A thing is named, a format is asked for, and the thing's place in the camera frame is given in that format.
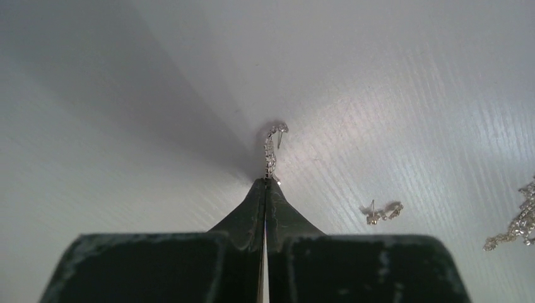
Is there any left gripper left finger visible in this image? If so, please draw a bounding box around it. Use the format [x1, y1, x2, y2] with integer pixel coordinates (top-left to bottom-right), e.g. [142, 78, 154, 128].
[208, 179, 266, 251]

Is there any small silver earring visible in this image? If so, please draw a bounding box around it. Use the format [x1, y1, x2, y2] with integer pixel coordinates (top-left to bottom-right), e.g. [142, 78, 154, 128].
[360, 200, 404, 226]

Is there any silver chain pile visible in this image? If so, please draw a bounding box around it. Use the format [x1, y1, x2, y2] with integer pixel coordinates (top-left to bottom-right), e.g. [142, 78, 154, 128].
[483, 175, 535, 252]

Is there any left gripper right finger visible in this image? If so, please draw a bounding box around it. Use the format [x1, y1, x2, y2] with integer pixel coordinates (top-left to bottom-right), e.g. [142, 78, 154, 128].
[266, 179, 326, 251]

